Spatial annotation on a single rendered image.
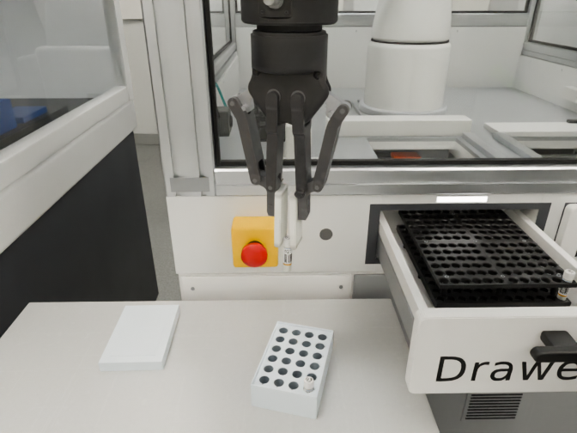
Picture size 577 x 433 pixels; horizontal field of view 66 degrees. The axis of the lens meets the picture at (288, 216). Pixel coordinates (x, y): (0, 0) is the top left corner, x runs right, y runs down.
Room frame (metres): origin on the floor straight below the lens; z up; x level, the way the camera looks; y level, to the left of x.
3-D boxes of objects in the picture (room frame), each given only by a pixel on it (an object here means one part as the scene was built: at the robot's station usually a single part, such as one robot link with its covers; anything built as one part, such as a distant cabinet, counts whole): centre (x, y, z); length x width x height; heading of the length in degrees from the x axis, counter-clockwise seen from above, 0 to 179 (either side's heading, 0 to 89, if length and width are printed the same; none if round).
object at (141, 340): (0.53, 0.22, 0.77); 0.13 x 0.09 x 0.02; 2
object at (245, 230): (0.62, 0.05, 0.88); 0.07 x 0.05 x 0.07; 91
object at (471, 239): (0.58, -0.28, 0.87); 0.22 x 0.18 x 0.06; 1
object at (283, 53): (0.47, 0.00, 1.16); 0.08 x 0.07 x 0.09; 74
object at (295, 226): (0.46, -0.01, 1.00); 0.03 x 0.01 x 0.07; 164
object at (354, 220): (1.13, -0.31, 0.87); 1.02 x 0.95 x 0.14; 91
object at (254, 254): (0.59, 0.05, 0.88); 0.04 x 0.03 x 0.04; 91
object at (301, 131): (0.46, -0.01, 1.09); 0.04 x 0.01 x 0.11; 164
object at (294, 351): (0.45, -0.01, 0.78); 0.12 x 0.08 x 0.04; 166
